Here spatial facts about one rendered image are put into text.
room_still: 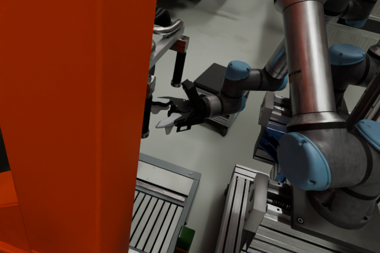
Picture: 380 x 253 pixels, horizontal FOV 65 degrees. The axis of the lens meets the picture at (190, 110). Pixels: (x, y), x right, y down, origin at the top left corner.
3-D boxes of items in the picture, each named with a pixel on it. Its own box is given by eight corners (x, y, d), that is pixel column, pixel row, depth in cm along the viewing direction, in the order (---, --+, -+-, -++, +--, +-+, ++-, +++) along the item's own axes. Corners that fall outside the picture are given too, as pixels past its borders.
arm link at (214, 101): (223, 103, 98) (210, 90, 103) (212, 105, 96) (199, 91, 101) (218, 121, 102) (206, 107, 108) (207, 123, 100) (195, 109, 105)
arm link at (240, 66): (254, 59, 101) (245, 86, 108) (224, 57, 98) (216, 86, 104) (265, 71, 95) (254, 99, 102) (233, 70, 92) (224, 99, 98)
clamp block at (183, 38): (165, 42, 115) (167, 29, 112) (188, 49, 114) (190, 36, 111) (160, 47, 111) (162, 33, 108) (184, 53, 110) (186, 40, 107)
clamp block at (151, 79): (126, 82, 88) (126, 65, 85) (155, 91, 87) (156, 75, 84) (117, 90, 84) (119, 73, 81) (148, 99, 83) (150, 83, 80)
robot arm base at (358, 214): (361, 190, 81) (381, 164, 75) (374, 238, 69) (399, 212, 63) (305, 171, 83) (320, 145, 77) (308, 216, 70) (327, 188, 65)
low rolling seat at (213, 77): (225, 138, 218) (238, 100, 199) (182, 119, 228) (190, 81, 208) (243, 111, 251) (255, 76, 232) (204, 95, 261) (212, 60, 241)
